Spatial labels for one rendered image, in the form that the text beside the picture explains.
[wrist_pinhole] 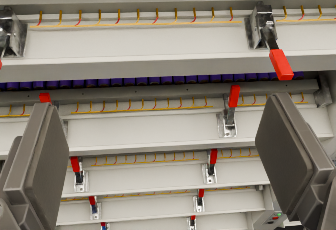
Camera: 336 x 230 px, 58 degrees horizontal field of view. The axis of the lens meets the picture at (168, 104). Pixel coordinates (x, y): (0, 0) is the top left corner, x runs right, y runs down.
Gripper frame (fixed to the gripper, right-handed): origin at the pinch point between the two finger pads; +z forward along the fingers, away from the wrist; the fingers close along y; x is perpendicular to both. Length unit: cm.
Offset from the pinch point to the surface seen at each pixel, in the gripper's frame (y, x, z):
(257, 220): 31, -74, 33
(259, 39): 11.3, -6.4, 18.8
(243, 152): 20, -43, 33
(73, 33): -8.1, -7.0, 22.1
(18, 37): -13.4, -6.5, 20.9
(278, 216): 35, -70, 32
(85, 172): -13, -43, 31
